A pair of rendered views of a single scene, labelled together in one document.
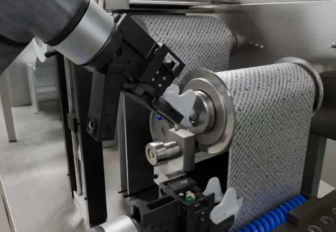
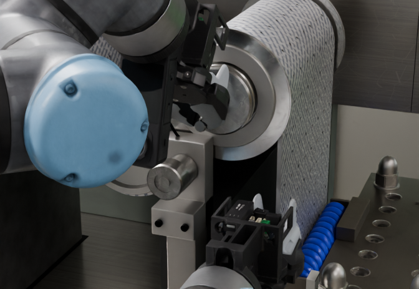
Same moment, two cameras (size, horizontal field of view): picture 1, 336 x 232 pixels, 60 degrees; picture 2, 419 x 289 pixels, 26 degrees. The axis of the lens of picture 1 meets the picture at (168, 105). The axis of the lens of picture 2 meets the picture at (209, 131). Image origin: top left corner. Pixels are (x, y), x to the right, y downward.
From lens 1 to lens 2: 0.57 m
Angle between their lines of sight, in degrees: 33
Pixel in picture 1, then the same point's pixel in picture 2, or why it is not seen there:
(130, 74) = (180, 58)
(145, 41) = (191, 4)
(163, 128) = not seen: hidden behind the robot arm
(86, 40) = (171, 22)
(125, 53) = not seen: hidden behind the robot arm
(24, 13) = (129, 0)
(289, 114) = (318, 77)
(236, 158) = (285, 156)
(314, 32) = not seen: outside the picture
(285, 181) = (316, 184)
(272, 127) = (307, 101)
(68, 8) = not seen: outside the picture
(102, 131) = (160, 150)
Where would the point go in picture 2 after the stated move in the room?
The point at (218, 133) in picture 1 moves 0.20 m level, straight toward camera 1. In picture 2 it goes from (262, 124) to (366, 196)
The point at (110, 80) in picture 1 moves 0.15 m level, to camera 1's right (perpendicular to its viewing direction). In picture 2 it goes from (169, 72) to (302, 46)
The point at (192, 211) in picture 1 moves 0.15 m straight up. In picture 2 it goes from (281, 236) to (285, 90)
